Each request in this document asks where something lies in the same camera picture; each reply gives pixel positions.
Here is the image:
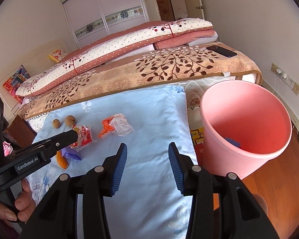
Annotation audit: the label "walnut left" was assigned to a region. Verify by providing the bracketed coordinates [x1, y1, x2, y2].
[52, 119, 61, 129]

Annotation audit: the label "wall power outlets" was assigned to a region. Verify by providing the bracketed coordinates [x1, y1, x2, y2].
[271, 63, 299, 96]

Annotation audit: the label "orange white plastic wrapper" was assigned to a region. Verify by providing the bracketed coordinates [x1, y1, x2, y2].
[98, 113, 134, 138]

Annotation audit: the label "white wardrobe sliding doors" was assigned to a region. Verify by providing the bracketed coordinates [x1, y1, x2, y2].
[61, 0, 149, 48]

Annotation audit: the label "colourful red blue pillow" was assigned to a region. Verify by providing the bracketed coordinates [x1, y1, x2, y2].
[2, 65, 30, 104]

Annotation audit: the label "purple wrapper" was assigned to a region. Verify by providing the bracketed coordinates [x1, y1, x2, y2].
[61, 146, 81, 161]

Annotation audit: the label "yellow patterned pillow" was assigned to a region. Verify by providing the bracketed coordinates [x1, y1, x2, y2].
[48, 49, 67, 63]

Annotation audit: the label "folded red white dotted quilt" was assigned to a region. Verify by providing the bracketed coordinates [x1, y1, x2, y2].
[16, 18, 214, 97]

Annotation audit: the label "red white snack wrapper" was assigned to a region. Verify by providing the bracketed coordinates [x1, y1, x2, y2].
[70, 125, 93, 152]

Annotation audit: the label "light blue floral pillowcase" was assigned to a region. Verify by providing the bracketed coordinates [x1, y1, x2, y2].
[35, 85, 197, 238]

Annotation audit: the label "blue foam fruit net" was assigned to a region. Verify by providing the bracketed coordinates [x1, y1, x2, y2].
[225, 137, 242, 149]

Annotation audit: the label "pink plastic trash bucket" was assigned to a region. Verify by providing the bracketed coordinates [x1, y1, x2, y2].
[197, 80, 292, 179]

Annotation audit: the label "orange peel piece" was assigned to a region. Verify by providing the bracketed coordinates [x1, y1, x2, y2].
[56, 151, 68, 169]

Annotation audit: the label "pink folded blanket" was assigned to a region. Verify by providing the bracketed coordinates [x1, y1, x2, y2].
[153, 29, 216, 50]

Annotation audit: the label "person's left hand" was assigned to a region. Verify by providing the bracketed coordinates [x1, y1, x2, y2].
[0, 178, 36, 223]

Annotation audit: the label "walnut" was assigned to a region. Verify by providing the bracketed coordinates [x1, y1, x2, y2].
[52, 119, 61, 129]
[65, 115, 76, 127]

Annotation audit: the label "white charger cable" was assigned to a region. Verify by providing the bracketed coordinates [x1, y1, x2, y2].
[272, 67, 286, 99]

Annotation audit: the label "walnut right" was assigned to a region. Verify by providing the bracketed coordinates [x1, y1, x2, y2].
[65, 115, 76, 127]

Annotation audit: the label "beige leaf pattern blanket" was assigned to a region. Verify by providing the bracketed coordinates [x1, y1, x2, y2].
[19, 44, 263, 120]

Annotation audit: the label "black smartphone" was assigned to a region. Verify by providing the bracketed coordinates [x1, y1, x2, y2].
[206, 45, 237, 58]

